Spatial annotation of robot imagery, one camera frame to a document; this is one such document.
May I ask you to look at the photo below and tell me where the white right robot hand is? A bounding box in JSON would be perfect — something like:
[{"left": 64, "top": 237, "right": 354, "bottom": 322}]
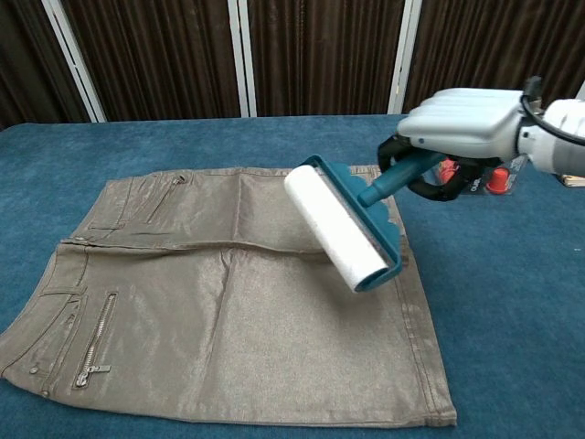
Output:
[{"left": 377, "top": 88, "right": 526, "bottom": 203}]

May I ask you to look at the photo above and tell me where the teal lint roller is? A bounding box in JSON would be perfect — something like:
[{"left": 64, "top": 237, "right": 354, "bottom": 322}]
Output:
[{"left": 282, "top": 154, "right": 447, "bottom": 294}]

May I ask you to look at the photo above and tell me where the khaki metallic zip skirt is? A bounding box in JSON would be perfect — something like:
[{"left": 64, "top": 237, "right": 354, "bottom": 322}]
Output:
[{"left": 0, "top": 164, "right": 459, "bottom": 429}]

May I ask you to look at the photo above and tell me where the red coffee capsule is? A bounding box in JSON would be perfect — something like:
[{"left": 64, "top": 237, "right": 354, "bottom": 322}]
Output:
[
  {"left": 484, "top": 167, "right": 510, "bottom": 195},
  {"left": 437, "top": 157, "right": 461, "bottom": 185}
]

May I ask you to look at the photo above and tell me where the clear plastic capsule box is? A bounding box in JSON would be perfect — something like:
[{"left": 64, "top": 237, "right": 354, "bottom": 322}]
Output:
[{"left": 424, "top": 155, "right": 527, "bottom": 198}]

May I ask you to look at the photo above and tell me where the brown pleated curtain panel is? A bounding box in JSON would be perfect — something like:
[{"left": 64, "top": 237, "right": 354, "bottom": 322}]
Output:
[
  {"left": 60, "top": 0, "right": 249, "bottom": 123},
  {"left": 403, "top": 0, "right": 585, "bottom": 115},
  {"left": 0, "top": 0, "right": 89, "bottom": 132},
  {"left": 248, "top": 0, "right": 407, "bottom": 118}
]

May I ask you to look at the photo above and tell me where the blue table cloth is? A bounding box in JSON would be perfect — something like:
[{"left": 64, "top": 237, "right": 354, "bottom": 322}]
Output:
[{"left": 0, "top": 109, "right": 585, "bottom": 439}]

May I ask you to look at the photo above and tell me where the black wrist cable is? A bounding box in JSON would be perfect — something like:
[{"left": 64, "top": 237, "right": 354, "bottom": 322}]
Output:
[{"left": 522, "top": 76, "right": 585, "bottom": 148}]

